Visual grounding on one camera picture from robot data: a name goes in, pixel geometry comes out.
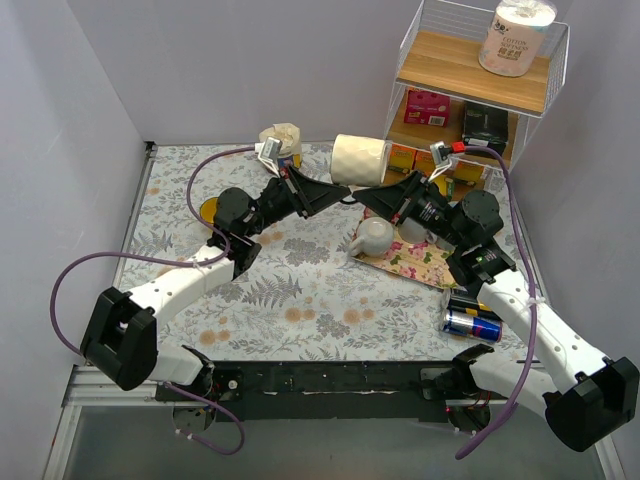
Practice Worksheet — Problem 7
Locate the yellow ceramic mug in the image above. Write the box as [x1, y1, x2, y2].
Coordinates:
[199, 197, 218, 224]

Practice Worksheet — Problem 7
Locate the grey ceramic mug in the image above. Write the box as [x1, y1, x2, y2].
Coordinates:
[397, 218, 437, 244]

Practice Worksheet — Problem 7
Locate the speckled white ceramic mug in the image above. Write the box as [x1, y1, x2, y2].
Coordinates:
[348, 217, 394, 257]

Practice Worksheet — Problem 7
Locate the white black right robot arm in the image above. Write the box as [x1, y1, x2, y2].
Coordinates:
[353, 172, 639, 459]

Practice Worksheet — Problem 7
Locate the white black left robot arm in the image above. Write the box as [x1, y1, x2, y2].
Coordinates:
[80, 167, 351, 400]

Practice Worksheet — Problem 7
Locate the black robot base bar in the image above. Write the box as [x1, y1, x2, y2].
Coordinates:
[154, 358, 501, 422]

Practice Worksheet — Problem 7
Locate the beige paper roll with cartoon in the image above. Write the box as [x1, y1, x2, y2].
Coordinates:
[258, 123, 302, 168]

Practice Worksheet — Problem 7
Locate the yellow green sponge pack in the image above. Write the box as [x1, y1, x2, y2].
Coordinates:
[443, 177, 456, 201]

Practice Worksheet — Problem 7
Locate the yellow sponge pack left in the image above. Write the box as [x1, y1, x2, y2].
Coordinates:
[388, 144, 416, 174]

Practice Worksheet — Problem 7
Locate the floral tray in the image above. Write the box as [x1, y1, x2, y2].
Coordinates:
[355, 228, 457, 289]

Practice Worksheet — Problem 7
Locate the yellow sponge pack right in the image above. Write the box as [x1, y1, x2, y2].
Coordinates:
[452, 160, 486, 186]

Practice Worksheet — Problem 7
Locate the yellow sponge pack middle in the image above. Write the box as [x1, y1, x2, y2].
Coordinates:
[414, 150, 435, 174]

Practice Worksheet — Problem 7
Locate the black yellow drink can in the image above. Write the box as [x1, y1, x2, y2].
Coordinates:
[446, 289, 500, 321]

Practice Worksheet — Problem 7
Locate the pink sponge box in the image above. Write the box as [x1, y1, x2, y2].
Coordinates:
[404, 89, 451, 127]

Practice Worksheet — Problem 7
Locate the blue silver drink can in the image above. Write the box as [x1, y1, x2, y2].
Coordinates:
[440, 309, 502, 343]

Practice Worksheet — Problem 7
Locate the black product box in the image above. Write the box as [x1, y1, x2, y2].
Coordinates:
[462, 101, 509, 155]

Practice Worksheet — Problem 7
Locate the pink wrapped toilet paper roll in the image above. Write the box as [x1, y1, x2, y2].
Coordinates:
[478, 0, 557, 77]

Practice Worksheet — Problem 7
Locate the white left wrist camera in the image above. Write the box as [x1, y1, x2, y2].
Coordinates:
[254, 136, 282, 176]

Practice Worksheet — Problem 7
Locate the white wire wooden shelf rack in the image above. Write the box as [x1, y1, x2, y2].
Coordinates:
[384, 1, 570, 200]

